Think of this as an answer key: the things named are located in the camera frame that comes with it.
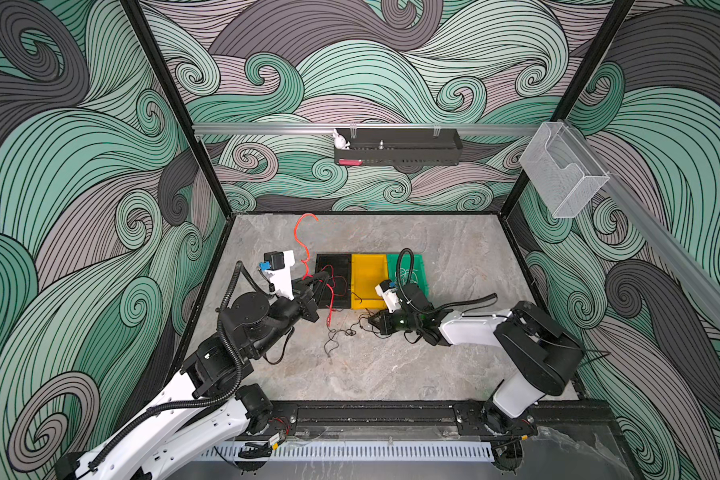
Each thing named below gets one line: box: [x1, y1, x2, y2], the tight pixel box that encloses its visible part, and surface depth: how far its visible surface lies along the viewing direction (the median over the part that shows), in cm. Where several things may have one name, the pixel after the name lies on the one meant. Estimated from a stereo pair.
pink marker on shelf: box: [338, 159, 363, 166], surface depth 92 cm
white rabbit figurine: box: [332, 128, 350, 150], surface depth 87 cm
